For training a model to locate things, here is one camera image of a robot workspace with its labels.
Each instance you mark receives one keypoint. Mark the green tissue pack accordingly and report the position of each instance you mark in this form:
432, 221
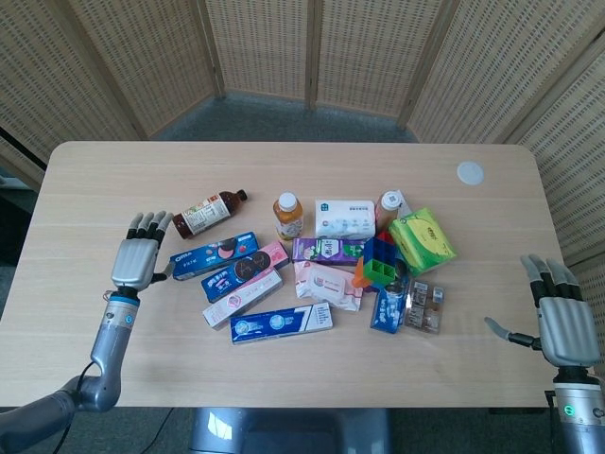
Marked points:
423, 241

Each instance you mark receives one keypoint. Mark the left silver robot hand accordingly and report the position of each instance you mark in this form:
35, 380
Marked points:
134, 262

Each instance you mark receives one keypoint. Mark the red building block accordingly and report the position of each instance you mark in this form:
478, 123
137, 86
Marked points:
385, 235

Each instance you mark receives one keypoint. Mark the blue toothpaste box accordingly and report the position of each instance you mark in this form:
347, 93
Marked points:
281, 324

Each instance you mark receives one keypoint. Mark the white tissue pack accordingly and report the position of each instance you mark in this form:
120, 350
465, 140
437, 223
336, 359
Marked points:
345, 217

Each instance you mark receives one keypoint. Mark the pink toothpaste box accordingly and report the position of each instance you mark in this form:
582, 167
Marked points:
241, 302

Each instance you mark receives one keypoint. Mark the orange juice bottle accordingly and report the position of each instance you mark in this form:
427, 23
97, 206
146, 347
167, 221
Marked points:
287, 220

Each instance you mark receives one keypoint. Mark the woven rattan screen panel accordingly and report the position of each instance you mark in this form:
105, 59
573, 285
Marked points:
42, 85
491, 66
260, 47
593, 288
373, 52
151, 61
572, 165

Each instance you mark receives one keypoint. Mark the dark tea bottle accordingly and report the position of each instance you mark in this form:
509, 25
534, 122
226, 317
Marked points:
205, 213

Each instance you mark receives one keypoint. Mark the orange building block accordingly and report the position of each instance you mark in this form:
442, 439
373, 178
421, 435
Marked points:
360, 274

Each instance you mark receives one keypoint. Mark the blue building block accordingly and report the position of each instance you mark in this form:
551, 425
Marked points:
378, 248

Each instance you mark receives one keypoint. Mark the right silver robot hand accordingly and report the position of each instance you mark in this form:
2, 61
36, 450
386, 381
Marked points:
569, 331

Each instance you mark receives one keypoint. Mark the brown drink bottle white cap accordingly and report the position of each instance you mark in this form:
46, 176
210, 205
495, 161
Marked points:
387, 208

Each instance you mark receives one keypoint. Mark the blue strawberry Oreo box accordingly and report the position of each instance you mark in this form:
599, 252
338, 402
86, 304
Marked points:
212, 255

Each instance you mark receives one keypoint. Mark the blue and pink Oreo box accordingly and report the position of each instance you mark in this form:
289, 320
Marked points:
246, 274

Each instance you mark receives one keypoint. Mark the pink wet wipes pack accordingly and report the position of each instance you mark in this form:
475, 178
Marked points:
326, 284

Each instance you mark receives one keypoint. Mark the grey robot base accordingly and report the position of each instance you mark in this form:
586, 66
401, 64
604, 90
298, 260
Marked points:
288, 432

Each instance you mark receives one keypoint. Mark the green building block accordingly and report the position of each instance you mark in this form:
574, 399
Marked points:
380, 272

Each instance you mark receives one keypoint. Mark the clear plastic snack pack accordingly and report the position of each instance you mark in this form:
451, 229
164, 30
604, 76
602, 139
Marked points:
425, 307

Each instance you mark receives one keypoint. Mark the blue snack pack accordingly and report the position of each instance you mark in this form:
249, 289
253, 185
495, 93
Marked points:
388, 307

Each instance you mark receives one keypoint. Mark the purple milk carton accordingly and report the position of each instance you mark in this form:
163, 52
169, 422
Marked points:
326, 250

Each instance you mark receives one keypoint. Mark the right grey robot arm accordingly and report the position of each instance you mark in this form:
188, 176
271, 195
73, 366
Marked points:
581, 411

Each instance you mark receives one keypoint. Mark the white card behind bottle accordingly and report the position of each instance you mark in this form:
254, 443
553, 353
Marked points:
405, 203

